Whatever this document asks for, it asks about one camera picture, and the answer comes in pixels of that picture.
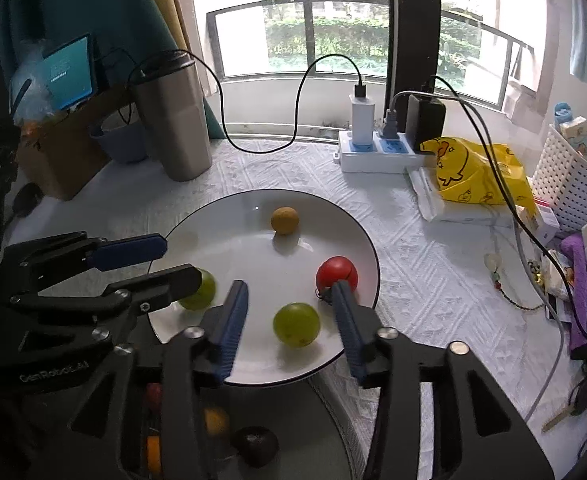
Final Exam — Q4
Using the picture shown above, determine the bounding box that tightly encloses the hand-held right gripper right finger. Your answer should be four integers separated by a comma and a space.
329, 280, 557, 480

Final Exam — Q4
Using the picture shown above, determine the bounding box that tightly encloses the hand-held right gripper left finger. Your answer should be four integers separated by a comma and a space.
41, 280, 250, 480

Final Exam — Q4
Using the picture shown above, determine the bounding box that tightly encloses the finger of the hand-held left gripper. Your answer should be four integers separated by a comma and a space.
8, 263, 203, 332
4, 231, 169, 287

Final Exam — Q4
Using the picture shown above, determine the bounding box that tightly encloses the green round fruit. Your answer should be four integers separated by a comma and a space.
178, 269, 218, 312
273, 302, 321, 348

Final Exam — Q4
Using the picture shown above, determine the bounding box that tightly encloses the white dark-rimmed bowl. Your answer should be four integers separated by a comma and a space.
148, 189, 380, 387

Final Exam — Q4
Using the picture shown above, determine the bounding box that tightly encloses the dark round fruit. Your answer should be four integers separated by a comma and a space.
230, 426, 280, 468

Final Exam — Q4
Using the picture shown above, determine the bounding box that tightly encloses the yellow brown round fruit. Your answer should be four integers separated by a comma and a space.
270, 207, 301, 236

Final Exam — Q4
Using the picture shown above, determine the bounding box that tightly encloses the blue plastic bowl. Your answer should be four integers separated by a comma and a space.
88, 110, 149, 165

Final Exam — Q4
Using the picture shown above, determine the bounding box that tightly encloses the round grey mat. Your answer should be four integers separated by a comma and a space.
141, 375, 374, 480

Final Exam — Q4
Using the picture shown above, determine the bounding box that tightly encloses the brown cardboard box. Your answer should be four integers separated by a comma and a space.
16, 85, 139, 202

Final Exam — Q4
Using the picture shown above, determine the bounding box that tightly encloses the stainless steel tumbler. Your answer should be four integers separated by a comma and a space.
131, 52, 213, 182

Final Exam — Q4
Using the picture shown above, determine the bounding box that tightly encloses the white tissue pack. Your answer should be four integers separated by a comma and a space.
406, 166, 519, 224

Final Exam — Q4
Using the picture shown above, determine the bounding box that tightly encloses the white power strip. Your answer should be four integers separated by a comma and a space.
332, 129, 437, 174

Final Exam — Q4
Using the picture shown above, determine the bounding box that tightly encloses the clear plastic bag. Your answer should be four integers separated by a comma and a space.
10, 37, 74, 126

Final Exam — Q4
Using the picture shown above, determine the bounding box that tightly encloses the yellow plastic bag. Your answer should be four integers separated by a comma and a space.
420, 136, 537, 211

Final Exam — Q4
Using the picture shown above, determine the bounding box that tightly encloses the white charger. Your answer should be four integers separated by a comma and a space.
349, 97, 375, 145

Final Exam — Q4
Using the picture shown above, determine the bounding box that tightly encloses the small pink white box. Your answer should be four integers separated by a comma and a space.
516, 200, 559, 243

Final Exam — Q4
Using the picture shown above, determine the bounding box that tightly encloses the black power adapter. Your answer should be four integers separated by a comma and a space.
404, 94, 447, 153

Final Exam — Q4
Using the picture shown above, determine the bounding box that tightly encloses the purple bag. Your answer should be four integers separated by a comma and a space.
559, 230, 587, 361

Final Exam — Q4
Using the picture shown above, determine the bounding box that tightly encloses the bunch of keys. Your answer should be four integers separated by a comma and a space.
541, 375, 587, 433

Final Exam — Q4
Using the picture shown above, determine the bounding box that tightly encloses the teal curtain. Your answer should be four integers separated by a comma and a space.
0, 0, 227, 140

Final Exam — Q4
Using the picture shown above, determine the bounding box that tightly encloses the yellow curtain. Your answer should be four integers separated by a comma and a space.
141, 0, 219, 98

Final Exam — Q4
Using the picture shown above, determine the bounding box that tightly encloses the white perforated basket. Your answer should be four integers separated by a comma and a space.
531, 124, 587, 233

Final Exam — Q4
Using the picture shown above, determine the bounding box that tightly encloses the balcony railing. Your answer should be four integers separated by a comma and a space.
206, 0, 537, 111

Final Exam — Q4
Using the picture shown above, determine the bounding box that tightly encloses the black window pillar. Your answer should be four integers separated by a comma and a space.
386, 0, 441, 133

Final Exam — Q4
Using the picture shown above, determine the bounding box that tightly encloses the beaded charm string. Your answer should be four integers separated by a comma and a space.
483, 252, 547, 312

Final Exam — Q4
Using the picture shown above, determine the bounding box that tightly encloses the grey power cable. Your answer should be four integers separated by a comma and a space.
387, 90, 569, 426

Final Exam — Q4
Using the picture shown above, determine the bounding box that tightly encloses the black adapter cable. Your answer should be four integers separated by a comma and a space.
420, 75, 587, 348

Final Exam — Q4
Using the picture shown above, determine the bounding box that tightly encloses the black charger cable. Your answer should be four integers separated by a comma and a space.
94, 49, 369, 155

